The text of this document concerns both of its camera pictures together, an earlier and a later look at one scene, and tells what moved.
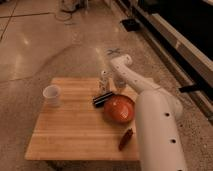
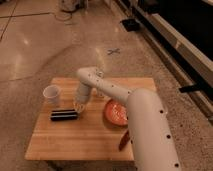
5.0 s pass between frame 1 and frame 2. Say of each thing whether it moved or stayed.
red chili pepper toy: stayed
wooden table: stayed
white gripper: moved
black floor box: stayed
